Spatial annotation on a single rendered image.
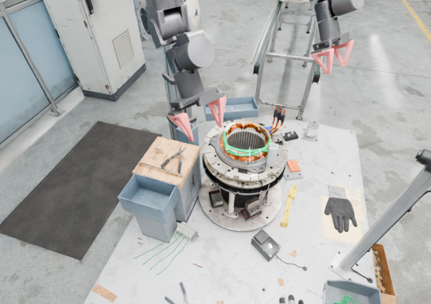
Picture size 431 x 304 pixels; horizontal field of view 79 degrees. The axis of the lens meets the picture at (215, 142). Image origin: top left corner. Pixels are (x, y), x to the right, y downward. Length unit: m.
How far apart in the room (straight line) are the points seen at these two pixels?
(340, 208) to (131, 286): 0.90
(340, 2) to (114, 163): 2.15
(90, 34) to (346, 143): 2.42
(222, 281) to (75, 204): 1.58
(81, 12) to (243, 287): 2.57
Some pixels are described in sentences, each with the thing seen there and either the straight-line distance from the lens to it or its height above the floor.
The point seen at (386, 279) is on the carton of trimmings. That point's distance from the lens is 2.02.
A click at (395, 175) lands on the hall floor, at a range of 2.78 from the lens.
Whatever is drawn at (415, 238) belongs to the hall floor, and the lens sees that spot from 2.46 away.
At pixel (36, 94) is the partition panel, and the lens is 3.19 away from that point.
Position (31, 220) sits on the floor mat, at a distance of 2.47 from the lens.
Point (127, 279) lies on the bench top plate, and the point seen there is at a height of 0.78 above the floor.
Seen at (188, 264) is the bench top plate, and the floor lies 0.78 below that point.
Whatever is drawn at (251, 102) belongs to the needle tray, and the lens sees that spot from 1.33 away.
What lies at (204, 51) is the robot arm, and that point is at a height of 1.58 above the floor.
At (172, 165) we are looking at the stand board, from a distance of 0.98.
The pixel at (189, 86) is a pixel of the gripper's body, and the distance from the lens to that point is 0.57.
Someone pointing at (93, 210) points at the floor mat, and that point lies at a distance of 2.29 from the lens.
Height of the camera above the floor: 1.80
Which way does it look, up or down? 45 degrees down
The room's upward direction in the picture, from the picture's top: straight up
